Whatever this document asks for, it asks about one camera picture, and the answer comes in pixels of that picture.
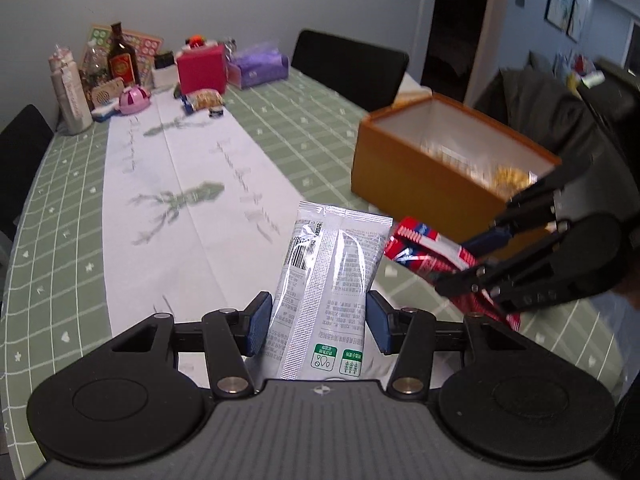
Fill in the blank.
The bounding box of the small mixed snack packet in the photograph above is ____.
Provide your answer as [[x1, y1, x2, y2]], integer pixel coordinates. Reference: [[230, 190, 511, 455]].
[[181, 89, 224, 114]]

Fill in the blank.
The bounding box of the dark sauce bottle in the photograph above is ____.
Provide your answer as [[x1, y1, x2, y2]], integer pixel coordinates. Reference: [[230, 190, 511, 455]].
[[107, 22, 141, 87]]

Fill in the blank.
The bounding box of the green grid tablecloth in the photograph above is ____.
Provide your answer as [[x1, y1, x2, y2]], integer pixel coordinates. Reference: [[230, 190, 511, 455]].
[[0, 66, 629, 480]]

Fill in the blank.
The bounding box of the magenta pink box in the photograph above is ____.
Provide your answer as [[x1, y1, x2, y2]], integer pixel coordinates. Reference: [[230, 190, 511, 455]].
[[176, 44, 227, 94]]

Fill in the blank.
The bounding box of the purple tissue pack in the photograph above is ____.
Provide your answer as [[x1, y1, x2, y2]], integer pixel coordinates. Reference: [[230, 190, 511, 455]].
[[228, 41, 290, 90]]

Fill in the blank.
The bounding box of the white deer table runner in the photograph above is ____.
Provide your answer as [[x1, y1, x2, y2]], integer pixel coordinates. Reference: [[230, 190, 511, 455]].
[[102, 78, 366, 334]]

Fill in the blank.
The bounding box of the white tumbler bottle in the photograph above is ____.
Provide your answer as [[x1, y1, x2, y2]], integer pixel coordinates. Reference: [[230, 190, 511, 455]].
[[49, 46, 93, 134]]

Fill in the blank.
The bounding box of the orange storage box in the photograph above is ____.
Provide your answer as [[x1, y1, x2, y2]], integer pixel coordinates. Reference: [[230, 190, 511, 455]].
[[350, 94, 561, 244]]

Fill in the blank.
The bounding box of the white green wafer packet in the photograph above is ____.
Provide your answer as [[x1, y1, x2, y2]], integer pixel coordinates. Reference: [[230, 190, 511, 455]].
[[253, 202, 393, 382]]

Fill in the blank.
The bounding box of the pink round container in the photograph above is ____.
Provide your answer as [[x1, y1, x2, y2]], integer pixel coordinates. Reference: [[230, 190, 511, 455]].
[[118, 86, 151, 115]]

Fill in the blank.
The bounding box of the red snack packet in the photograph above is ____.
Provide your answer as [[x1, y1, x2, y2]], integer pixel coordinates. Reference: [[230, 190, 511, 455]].
[[384, 217, 521, 332]]

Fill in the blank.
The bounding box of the black chair right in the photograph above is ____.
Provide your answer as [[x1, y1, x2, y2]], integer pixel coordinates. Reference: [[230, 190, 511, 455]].
[[291, 29, 409, 113]]

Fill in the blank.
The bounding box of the clear plastic bottle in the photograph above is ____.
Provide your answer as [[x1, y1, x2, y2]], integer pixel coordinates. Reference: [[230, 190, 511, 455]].
[[82, 39, 110, 90]]

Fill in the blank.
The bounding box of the white black small box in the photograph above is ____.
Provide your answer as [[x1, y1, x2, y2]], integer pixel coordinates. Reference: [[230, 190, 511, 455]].
[[152, 51, 179, 89]]

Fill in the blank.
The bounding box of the beige small radio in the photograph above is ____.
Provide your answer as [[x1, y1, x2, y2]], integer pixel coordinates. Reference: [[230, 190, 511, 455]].
[[90, 77, 125, 108]]

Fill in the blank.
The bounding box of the black chair left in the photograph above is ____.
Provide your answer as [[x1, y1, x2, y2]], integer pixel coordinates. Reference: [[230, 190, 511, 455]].
[[0, 104, 53, 240]]

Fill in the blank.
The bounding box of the black chair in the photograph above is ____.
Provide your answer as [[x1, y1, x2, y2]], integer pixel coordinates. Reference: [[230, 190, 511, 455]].
[[291, 29, 409, 113], [0, 104, 53, 240]]

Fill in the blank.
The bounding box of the colorful dotted card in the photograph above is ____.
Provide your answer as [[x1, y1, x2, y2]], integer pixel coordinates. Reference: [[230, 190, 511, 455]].
[[81, 24, 164, 87]]

